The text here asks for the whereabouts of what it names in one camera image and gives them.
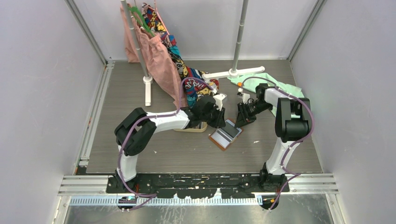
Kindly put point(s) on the left white rack stand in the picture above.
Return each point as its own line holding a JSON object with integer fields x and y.
{"x": 147, "y": 79}

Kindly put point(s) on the beige oval card tray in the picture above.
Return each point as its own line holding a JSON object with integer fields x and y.
{"x": 197, "y": 129}

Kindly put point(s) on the white rack stand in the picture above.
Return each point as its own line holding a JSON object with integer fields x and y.
{"x": 147, "y": 79}
{"x": 234, "y": 72}

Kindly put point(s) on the green clothes hanger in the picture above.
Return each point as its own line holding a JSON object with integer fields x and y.
{"x": 140, "y": 20}

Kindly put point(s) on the brown leather card holder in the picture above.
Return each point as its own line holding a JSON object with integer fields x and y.
{"x": 221, "y": 139}

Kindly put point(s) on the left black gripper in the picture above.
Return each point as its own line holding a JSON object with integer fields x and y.
{"x": 220, "y": 122}

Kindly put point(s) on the dark credit card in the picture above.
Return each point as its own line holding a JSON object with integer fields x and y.
{"x": 230, "y": 129}

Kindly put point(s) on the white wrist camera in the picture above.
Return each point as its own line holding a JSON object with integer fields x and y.
{"x": 220, "y": 99}
{"x": 243, "y": 96}

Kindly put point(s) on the mint green garment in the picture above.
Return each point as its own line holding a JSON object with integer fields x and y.
{"x": 251, "y": 84}

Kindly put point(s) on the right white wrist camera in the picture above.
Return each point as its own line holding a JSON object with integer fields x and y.
{"x": 243, "y": 96}

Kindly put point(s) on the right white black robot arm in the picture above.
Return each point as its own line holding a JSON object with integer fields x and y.
{"x": 293, "y": 124}

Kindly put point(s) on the colourful comic print garment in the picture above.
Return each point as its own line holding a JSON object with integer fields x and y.
{"x": 193, "y": 83}

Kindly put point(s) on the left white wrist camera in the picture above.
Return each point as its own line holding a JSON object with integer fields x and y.
{"x": 220, "y": 99}

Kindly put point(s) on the right white rack stand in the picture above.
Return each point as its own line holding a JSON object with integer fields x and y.
{"x": 234, "y": 72}

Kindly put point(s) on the pink hanging garment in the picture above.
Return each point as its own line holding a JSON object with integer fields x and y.
{"x": 159, "y": 63}

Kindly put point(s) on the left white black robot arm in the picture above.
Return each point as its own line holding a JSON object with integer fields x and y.
{"x": 135, "y": 131}

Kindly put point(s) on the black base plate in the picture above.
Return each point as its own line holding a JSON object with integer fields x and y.
{"x": 203, "y": 186}

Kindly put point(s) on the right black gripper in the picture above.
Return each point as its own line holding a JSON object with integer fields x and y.
{"x": 243, "y": 117}

